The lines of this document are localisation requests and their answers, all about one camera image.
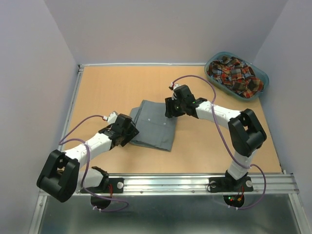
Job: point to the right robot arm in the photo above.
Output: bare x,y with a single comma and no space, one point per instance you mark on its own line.
246,132

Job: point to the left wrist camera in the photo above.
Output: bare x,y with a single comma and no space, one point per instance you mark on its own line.
111,118

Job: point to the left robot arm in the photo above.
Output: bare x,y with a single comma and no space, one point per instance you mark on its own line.
60,176

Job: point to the aluminium rail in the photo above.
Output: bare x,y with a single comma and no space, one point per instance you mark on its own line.
197,184
140,64

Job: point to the aluminium front rail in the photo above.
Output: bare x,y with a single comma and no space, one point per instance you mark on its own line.
197,184

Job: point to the aluminium back rail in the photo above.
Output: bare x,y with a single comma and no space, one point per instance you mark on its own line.
140,64

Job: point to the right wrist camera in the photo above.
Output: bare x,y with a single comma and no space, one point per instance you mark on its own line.
172,87

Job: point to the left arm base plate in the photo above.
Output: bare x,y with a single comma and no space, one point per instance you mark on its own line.
108,186

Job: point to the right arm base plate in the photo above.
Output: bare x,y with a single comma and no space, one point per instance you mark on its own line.
229,185

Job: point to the plaid long sleeve shirt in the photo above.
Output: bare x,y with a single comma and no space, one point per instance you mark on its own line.
235,75

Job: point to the teal plastic basket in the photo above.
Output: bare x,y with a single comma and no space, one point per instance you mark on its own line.
260,74

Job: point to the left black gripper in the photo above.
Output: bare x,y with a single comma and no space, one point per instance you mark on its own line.
132,132

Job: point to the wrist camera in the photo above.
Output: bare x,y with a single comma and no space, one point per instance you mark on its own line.
111,118
172,87

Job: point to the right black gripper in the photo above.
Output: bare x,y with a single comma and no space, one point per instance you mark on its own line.
169,111

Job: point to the grey long sleeve shirt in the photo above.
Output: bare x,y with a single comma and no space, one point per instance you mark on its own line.
155,130

